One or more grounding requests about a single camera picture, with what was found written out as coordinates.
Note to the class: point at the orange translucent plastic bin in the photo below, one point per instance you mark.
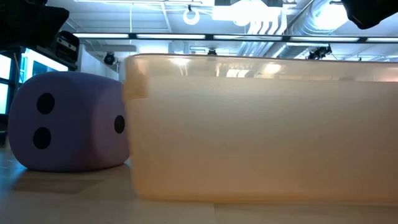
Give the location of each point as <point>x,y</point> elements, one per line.
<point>264,133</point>

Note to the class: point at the round black ceiling fixture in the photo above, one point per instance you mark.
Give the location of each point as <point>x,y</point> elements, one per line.
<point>109,58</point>

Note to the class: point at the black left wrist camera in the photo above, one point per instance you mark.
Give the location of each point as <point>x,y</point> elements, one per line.
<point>67,46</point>

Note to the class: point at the silver ventilation duct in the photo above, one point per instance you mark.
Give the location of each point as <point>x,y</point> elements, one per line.
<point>304,21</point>

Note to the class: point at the black ceiling device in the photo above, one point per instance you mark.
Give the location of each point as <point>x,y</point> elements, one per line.
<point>320,52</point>

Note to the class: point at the purple foam die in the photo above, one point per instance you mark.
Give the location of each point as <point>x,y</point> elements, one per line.
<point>77,124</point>

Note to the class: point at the large bright window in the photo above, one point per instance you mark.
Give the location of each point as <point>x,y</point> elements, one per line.
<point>4,67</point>

